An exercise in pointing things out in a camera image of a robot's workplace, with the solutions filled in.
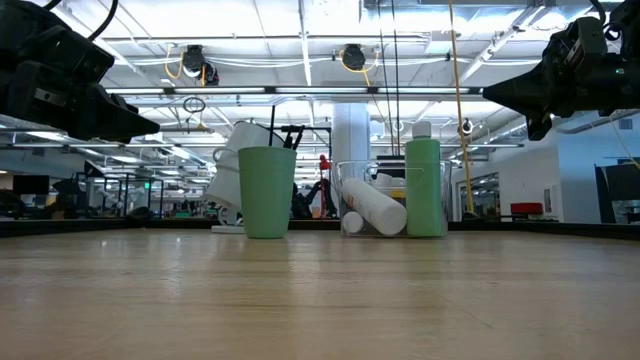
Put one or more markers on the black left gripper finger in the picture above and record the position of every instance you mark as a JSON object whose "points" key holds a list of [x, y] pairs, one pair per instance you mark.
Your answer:
{"points": [[110, 117], [122, 140]]}

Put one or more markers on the clear plastic bin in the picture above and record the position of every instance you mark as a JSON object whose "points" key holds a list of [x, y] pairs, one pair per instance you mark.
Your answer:
{"points": [[447, 200]]}

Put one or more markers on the large green paint bottle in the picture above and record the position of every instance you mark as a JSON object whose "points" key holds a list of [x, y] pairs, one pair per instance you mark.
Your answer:
{"points": [[423, 190]]}

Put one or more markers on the black paintbrush yellow ferrule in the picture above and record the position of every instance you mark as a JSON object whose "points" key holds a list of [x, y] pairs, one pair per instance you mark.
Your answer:
{"points": [[272, 125]]}

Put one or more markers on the green plastic cup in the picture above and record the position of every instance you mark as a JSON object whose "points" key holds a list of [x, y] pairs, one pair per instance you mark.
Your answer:
{"points": [[267, 195]]}

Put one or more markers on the yellow paint bottle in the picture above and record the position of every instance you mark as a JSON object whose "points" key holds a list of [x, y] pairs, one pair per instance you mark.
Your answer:
{"points": [[398, 194]]}

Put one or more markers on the white-capped small paint bottle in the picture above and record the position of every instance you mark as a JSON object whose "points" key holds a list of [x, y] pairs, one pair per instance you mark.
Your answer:
{"points": [[384, 179]]}

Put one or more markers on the large white bottle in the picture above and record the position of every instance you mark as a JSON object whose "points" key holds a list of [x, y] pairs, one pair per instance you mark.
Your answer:
{"points": [[375, 205]]}

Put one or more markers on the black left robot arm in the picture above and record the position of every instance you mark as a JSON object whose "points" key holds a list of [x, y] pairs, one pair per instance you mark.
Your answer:
{"points": [[20, 30]]}

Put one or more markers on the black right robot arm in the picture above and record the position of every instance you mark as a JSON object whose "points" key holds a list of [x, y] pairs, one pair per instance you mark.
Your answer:
{"points": [[627, 30]]}

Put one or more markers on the red cushioned seat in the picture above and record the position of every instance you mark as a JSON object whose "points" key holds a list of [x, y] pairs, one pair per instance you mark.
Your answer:
{"points": [[526, 207]]}

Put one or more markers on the dark display panel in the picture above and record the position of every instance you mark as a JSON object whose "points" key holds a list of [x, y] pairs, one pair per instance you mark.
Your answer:
{"points": [[620, 195]]}

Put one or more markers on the ceiling light bar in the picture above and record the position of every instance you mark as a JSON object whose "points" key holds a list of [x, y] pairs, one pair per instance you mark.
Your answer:
{"points": [[225, 90]]}

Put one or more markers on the person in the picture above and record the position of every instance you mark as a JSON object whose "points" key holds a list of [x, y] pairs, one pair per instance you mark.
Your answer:
{"points": [[301, 205]]}

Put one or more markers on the small red lamp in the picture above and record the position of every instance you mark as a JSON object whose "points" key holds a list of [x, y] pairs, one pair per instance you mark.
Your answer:
{"points": [[324, 162]]}

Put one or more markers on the silver ventilation duct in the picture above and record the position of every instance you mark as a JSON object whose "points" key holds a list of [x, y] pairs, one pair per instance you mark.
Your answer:
{"points": [[510, 131]]}

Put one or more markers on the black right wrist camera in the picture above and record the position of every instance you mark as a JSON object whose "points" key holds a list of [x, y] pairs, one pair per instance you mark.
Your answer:
{"points": [[575, 45]]}

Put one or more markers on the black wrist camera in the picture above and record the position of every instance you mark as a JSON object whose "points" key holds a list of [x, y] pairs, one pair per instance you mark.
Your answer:
{"points": [[70, 55], [575, 45]]}

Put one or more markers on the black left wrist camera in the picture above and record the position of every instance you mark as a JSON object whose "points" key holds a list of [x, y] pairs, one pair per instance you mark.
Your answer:
{"points": [[70, 55]]}

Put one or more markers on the black background rig frame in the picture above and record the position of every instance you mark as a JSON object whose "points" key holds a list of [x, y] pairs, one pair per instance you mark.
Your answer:
{"points": [[125, 195]]}

